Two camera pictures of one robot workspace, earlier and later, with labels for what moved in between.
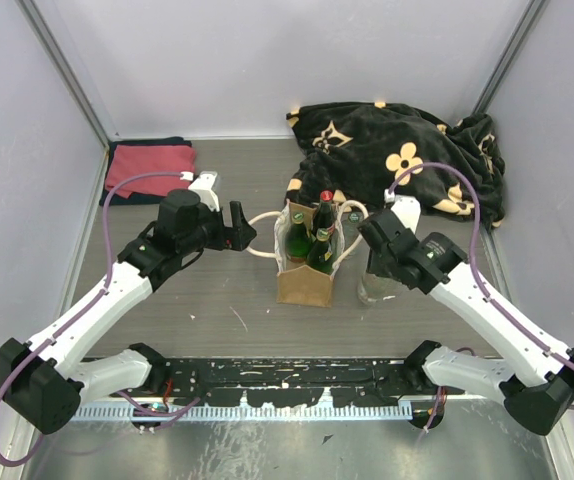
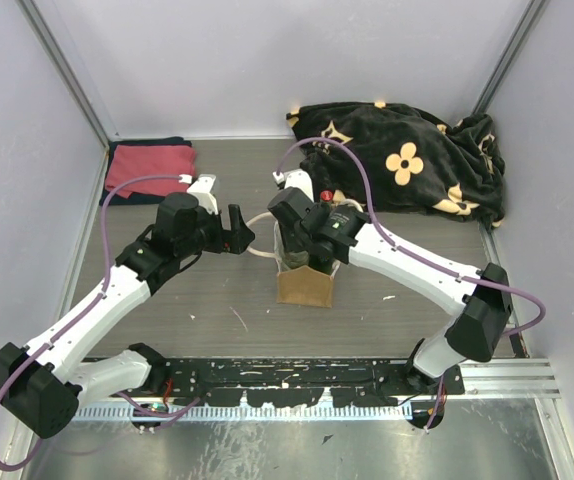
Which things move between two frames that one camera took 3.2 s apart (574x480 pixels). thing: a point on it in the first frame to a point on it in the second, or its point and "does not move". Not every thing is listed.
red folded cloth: x=128 y=160 does not move
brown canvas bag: x=302 y=284 does not move
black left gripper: x=236 y=237 does not move
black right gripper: x=376 y=267 to x=288 y=241
